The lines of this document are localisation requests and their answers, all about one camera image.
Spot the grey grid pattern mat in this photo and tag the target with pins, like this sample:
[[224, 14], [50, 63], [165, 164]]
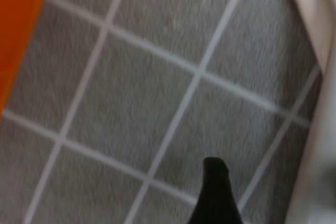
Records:
[[157, 103]]

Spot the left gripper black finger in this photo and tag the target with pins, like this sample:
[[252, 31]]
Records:
[[215, 197]]

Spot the cream white plastic knife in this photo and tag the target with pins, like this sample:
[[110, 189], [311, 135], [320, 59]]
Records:
[[307, 3]]

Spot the orange plastic cutlery holder crate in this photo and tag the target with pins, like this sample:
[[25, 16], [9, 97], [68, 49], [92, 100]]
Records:
[[18, 24]]

